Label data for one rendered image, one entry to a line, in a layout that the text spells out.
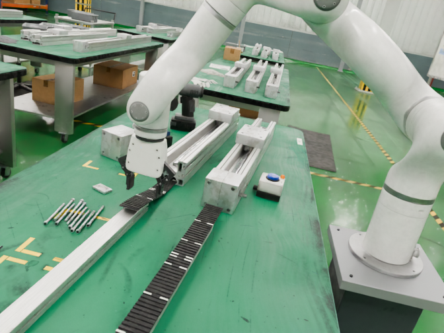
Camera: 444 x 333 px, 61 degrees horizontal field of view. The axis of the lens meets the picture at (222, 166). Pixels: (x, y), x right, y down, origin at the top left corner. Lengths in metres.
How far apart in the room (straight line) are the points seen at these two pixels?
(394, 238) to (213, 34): 0.65
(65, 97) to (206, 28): 2.71
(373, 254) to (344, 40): 0.53
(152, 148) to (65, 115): 2.61
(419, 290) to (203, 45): 0.76
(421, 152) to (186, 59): 0.55
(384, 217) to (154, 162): 0.59
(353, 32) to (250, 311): 0.63
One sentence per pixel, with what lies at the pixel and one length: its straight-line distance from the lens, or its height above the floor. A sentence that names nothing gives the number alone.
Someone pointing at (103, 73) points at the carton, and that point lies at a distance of 5.00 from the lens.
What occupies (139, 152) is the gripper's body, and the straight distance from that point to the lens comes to 0.99.
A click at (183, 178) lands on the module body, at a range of 1.22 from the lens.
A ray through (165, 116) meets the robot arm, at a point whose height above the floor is 1.06.
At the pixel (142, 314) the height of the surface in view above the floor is 0.81.
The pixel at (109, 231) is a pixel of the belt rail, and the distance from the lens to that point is 0.92.
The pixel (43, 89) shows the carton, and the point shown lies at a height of 0.35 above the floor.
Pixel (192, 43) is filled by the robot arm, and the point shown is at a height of 1.24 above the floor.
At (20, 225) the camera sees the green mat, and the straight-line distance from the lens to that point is 1.01.
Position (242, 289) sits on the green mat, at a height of 0.78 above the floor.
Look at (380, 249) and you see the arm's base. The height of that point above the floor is 0.85.
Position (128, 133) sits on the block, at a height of 0.87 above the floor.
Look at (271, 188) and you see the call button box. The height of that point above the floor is 0.82.
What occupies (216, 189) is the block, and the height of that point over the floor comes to 0.85.
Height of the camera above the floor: 1.32
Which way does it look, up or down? 22 degrees down
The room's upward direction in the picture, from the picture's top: 11 degrees clockwise
